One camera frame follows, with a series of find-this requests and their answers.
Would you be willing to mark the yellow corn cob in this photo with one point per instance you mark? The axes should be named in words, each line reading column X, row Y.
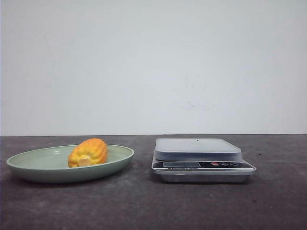
column 90, row 152

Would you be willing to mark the silver digital kitchen scale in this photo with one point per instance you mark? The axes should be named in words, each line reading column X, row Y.
column 199, row 160

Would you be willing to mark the light green plate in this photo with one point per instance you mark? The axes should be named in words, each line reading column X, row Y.
column 50, row 165

